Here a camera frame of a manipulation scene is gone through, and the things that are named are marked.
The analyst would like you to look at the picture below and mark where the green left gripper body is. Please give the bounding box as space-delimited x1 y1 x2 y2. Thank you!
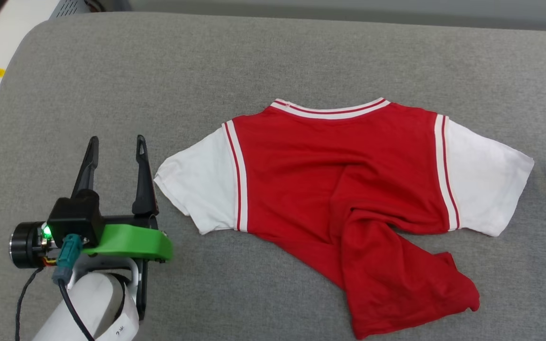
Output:
82 215 174 321

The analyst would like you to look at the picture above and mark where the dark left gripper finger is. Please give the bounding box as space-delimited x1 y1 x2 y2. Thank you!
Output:
132 135 160 217
72 136 100 199

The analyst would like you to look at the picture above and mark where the red and white t-shirt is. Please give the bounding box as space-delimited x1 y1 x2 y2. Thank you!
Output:
154 97 535 341

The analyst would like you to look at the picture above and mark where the white metal equipment box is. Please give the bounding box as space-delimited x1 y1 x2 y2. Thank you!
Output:
0 0 89 113

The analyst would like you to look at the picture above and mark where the white partition panel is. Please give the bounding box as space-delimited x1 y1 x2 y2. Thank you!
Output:
128 0 546 33

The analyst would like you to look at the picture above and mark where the teal plug black left cable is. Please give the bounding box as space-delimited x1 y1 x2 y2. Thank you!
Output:
52 233 96 341

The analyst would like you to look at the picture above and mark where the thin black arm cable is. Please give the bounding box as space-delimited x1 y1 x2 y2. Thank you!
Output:
15 267 45 341

